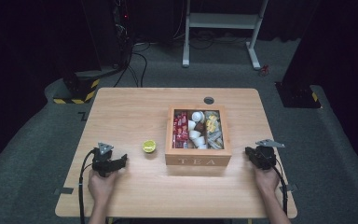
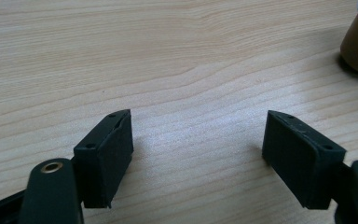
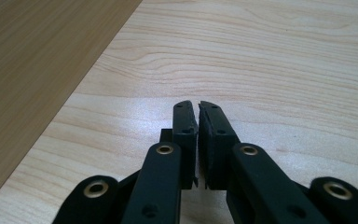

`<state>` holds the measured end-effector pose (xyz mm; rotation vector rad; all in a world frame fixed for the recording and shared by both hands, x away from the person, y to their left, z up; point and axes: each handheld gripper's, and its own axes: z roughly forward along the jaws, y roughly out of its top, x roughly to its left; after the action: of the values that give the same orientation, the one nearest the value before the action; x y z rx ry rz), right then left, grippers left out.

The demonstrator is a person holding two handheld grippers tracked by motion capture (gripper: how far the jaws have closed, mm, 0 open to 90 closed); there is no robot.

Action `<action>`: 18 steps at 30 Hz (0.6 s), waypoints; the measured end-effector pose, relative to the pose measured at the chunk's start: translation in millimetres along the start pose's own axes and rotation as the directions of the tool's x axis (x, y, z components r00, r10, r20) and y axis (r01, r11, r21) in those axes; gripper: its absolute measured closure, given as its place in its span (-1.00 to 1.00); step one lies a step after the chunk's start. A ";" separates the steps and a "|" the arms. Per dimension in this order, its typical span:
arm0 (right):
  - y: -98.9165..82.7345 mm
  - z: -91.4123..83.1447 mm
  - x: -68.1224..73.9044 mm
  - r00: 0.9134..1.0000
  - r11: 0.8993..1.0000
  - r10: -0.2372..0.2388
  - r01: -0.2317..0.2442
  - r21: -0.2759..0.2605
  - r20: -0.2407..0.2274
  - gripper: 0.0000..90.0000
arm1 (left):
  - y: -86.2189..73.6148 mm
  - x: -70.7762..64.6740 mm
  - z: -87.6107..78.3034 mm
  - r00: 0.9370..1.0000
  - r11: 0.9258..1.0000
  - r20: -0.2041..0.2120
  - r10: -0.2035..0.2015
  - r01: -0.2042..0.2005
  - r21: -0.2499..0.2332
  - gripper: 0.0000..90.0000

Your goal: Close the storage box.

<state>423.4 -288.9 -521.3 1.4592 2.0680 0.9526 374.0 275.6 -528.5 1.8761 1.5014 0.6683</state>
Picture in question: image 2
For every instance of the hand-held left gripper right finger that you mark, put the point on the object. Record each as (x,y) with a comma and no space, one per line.
(301,161)

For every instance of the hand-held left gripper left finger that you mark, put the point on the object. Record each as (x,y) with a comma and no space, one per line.
(105,161)

